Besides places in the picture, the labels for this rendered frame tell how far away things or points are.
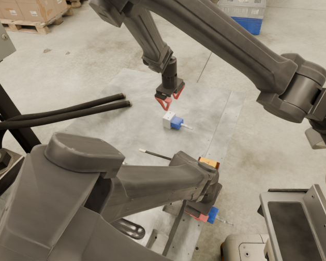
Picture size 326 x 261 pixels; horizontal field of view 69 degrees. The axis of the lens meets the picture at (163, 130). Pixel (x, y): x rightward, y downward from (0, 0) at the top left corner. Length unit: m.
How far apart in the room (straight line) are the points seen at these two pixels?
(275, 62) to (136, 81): 0.95
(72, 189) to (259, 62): 0.36
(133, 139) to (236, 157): 1.13
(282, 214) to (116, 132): 0.72
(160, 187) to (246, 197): 1.49
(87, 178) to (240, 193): 1.64
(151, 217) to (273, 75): 0.49
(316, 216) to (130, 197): 0.42
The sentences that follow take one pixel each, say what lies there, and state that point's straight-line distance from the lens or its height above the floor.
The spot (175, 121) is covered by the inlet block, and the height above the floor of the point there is 0.84.
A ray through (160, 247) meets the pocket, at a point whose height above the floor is 0.86.
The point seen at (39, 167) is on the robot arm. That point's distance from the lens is 0.19.
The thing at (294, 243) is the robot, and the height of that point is 1.04.
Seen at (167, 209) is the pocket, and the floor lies 0.86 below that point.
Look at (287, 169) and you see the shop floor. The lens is 2.02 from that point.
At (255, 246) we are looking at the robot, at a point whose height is 0.28.
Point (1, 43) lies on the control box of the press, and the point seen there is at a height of 1.13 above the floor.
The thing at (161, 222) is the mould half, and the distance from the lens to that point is 0.71.
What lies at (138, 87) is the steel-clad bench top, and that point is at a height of 0.80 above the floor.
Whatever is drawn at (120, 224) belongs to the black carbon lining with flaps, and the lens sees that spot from 0.74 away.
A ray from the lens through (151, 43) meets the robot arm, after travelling 0.62.
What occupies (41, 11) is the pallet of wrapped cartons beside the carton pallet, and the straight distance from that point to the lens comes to 4.28.
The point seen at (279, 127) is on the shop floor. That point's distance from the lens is 2.28.
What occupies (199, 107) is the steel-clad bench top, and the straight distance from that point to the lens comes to 1.12.
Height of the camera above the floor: 1.55
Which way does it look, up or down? 47 degrees down
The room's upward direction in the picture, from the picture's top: 5 degrees counter-clockwise
